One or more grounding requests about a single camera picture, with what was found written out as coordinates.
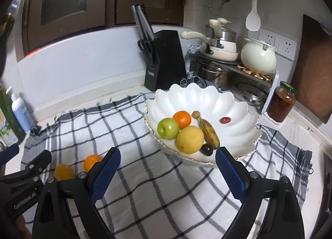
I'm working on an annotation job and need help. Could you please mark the green dish soap bottle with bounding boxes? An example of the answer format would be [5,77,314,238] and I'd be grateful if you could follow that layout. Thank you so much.
[0,81,26,145]

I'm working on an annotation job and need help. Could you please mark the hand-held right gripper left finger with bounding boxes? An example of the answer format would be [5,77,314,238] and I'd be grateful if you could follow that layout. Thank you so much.
[32,147,122,239]

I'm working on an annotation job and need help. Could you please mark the glass jar of sauce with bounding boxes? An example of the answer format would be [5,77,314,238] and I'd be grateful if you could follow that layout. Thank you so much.
[267,81,297,123]

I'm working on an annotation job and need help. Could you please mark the green apple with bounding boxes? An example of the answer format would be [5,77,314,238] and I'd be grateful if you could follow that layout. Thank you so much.
[157,118,180,140]

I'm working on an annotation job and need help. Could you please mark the dark patterned cloth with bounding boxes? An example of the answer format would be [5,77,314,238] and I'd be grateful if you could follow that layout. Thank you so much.
[180,76,222,92]

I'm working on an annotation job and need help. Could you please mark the spotted yellow banana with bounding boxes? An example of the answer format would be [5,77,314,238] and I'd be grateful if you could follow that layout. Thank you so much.
[198,118,221,149]

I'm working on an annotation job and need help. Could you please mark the orange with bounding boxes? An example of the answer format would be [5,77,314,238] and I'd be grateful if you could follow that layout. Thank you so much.
[172,110,192,129]
[83,154,103,172]

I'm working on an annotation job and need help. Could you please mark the brown cutting board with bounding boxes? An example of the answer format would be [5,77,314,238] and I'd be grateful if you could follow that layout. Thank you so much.
[289,14,332,124]

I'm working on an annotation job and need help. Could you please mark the wooden bead trivet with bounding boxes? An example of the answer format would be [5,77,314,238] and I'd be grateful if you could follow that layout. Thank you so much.
[237,64,274,81]

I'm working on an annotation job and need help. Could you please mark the glass pot lid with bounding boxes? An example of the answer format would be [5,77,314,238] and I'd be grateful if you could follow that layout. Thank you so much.
[235,82,269,105]

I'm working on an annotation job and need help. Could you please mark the black kitchen scissors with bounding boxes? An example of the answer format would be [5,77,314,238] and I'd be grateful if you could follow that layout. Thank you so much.
[137,39,159,63]

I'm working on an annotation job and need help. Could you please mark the yellow lemon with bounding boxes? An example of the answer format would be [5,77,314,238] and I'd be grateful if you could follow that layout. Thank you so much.
[176,126,205,154]

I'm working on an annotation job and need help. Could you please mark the white black checked cloth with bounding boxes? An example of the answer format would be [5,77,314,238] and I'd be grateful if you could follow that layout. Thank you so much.
[21,92,313,239]

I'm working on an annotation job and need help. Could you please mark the white rice paddle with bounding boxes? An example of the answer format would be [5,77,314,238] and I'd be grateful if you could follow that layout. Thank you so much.
[245,0,261,32]

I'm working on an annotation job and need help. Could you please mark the white round kettle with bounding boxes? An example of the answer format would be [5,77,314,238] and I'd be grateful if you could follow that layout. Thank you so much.
[240,38,277,76]

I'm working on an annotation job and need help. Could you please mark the cream saucepan with handle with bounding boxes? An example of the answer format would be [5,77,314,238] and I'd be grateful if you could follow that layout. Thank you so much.
[180,31,238,53]

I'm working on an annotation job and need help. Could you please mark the white shell-shaped bowl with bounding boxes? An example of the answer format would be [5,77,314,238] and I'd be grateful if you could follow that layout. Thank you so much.
[143,83,262,167]

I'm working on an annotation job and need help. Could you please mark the dark plum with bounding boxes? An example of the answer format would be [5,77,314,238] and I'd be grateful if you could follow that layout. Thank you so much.
[200,144,214,156]

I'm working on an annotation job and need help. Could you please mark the steel kitchen shelf rack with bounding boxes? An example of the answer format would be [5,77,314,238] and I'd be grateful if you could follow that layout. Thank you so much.
[188,51,280,115]

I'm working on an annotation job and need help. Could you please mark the white wall socket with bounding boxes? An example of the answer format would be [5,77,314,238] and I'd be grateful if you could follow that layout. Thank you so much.
[259,30,277,48]
[275,35,297,61]

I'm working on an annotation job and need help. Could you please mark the cream upright pan handle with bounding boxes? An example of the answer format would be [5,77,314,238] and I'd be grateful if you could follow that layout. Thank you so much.
[209,17,232,37]

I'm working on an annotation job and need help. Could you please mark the large steel pot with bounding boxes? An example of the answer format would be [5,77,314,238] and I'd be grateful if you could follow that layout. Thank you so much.
[195,59,235,90]

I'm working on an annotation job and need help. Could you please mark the person's left hand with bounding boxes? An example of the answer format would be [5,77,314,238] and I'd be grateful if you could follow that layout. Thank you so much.
[12,216,33,239]

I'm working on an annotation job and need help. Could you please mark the hanging wire ring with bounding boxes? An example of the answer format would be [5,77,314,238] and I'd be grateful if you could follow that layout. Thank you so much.
[206,0,226,11]

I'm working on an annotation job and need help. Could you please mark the steel handled knife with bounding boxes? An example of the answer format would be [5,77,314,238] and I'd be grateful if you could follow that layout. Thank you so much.
[137,4,156,40]
[131,5,149,41]

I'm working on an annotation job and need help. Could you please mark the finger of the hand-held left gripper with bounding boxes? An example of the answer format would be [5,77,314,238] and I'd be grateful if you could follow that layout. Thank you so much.
[0,144,21,167]
[0,150,52,184]

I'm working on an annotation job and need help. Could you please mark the blue pump bottle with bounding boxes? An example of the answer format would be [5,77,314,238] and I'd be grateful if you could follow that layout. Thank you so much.
[6,86,34,133]

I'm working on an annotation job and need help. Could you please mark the yellow mango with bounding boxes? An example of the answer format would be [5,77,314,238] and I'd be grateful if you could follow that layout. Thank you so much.
[54,163,74,180]

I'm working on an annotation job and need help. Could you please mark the black knife block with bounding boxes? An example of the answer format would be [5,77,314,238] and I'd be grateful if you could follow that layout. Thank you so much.
[144,30,188,92]

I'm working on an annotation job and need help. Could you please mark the cream frying pan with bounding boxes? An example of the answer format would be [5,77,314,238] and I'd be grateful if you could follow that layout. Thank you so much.
[199,47,238,61]

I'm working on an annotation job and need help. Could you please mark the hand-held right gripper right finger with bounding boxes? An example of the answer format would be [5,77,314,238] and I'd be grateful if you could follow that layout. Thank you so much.
[215,147,305,239]

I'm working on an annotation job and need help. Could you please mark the steel pot with lid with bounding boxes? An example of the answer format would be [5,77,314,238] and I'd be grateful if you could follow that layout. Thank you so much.
[205,25,237,42]

